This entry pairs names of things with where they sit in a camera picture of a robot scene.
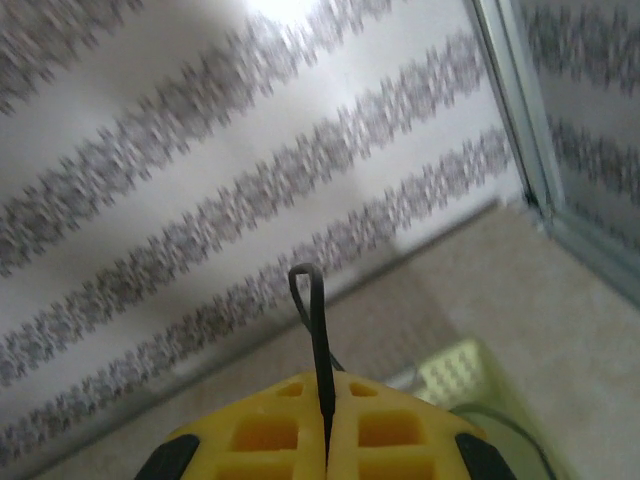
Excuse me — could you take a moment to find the aluminium right side rail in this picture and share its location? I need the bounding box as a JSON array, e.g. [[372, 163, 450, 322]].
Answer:
[[524, 192, 640, 314]]

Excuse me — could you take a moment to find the pale green perforated plastic basket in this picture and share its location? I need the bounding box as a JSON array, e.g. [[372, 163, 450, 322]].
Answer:
[[387, 338, 574, 480]]

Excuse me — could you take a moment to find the aluminium right frame post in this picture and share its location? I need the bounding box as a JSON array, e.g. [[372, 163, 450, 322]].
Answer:
[[472, 0, 569, 216]]

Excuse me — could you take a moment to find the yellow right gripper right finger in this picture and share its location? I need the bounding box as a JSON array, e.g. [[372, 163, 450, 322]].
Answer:
[[327, 372, 520, 480]]

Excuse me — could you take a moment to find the thin black cable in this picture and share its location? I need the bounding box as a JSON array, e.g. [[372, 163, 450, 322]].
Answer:
[[288, 266, 347, 437]]

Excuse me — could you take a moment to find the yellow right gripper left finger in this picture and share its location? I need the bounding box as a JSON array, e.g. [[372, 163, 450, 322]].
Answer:
[[133, 371, 330, 480]]

